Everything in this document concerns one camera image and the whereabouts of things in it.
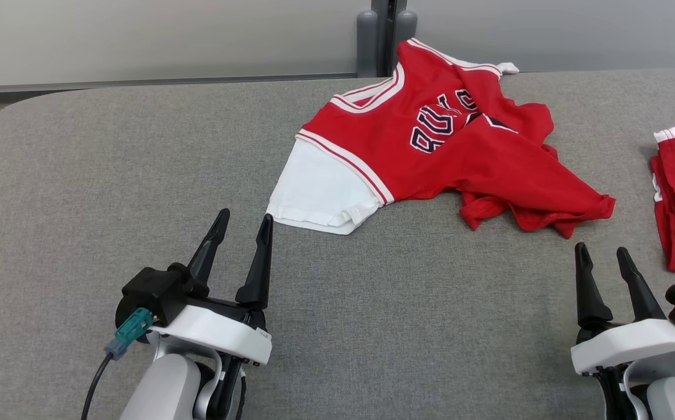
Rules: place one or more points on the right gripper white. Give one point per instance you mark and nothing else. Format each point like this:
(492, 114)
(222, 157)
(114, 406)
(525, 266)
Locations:
(629, 344)

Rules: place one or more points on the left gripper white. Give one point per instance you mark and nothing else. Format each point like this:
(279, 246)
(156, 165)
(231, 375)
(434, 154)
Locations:
(220, 332)

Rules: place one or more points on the red jersey with white sleeve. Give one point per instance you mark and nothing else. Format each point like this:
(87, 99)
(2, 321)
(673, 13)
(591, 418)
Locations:
(489, 163)

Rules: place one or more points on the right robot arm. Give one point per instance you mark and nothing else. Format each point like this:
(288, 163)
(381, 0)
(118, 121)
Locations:
(672, 399)

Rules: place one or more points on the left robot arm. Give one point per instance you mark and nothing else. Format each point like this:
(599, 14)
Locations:
(165, 388)

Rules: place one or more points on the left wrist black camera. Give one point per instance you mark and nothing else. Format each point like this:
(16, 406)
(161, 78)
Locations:
(153, 291)

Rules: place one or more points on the grey partition post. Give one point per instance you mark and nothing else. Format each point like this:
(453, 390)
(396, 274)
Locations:
(404, 23)
(367, 41)

